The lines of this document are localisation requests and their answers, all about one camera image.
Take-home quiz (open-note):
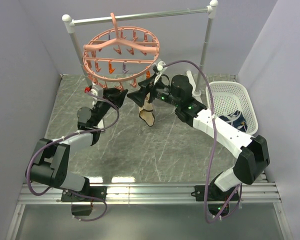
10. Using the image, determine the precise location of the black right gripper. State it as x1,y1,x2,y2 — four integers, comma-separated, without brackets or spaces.
126,73,181,108

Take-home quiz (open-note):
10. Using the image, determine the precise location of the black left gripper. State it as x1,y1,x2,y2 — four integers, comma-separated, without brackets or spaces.
92,86,129,127

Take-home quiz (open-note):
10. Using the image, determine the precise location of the beige underwear with navy trim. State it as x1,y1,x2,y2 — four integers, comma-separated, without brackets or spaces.
138,93,155,127

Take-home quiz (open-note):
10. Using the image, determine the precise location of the orange clothes clip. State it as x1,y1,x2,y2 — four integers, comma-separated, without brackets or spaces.
146,71,151,79

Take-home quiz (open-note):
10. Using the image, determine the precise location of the pink round clip hanger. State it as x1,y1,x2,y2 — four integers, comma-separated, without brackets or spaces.
82,13,160,90

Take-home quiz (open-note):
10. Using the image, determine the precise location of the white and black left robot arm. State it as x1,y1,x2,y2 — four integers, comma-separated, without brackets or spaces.
25,86,128,201

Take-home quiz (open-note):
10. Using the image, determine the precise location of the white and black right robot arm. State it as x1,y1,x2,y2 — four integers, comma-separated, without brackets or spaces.
127,74,270,201

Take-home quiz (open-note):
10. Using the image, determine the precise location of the purple clothes clip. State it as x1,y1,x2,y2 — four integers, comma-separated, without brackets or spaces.
122,61,129,74

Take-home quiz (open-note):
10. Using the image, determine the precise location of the navy blue underwear in basket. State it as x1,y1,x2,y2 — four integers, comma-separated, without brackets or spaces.
219,110,248,133

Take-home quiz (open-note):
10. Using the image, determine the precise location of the white plastic laundry basket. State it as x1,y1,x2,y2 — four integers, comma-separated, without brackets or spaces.
205,81,258,135

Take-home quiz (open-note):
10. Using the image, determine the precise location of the white and silver clothes rack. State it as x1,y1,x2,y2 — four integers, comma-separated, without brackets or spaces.
62,0,219,88

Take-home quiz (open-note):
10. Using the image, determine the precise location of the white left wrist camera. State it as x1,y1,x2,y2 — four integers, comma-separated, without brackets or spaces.
84,85,104,98

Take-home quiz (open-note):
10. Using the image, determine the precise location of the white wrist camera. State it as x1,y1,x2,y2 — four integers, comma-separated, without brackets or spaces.
152,60,167,85
84,85,104,98

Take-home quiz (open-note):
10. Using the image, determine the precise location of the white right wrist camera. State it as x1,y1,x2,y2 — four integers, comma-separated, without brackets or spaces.
152,60,167,85

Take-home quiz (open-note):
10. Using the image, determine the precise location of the aluminium mounting rail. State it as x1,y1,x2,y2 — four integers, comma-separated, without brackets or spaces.
17,182,281,205

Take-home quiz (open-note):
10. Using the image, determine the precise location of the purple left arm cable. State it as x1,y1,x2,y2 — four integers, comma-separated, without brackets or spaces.
25,92,120,222

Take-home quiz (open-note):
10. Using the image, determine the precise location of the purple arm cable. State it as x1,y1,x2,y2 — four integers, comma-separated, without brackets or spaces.
25,92,120,222
162,59,242,224

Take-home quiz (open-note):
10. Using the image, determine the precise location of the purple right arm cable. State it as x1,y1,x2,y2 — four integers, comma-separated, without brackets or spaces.
162,59,242,224

